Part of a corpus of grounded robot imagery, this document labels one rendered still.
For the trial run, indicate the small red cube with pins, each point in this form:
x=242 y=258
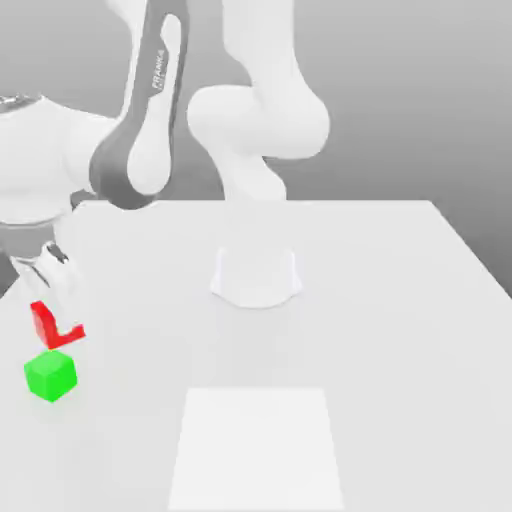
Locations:
x=43 y=328

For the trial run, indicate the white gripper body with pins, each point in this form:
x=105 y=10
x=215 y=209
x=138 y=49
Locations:
x=56 y=288

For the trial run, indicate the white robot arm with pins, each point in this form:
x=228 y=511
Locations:
x=256 y=120

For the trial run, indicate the small green cube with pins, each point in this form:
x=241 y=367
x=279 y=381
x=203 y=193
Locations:
x=50 y=378

